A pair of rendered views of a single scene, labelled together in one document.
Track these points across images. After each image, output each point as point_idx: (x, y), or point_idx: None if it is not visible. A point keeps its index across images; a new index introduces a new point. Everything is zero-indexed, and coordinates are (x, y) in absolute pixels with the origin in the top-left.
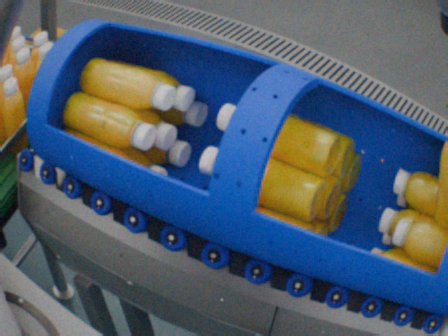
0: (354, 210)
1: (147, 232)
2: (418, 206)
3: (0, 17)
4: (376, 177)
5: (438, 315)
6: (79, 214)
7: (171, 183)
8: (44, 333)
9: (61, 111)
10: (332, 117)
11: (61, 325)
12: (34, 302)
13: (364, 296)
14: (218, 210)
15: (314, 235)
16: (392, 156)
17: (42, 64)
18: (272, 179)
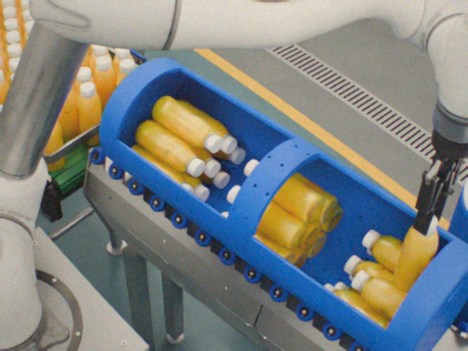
0: (331, 246)
1: (187, 229)
2: (382, 262)
3: (58, 68)
4: (353, 226)
5: None
6: (138, 206)
7: (205, 206)
8: (67, 311)
9: (134, 128)
10: (328, 177)
11: (86, 304)
12: (68, 282)
13: None
14: (231, 230)
15: (287, 264)
16: (370, 215)
17: (117, 89)
18: (269, 217)
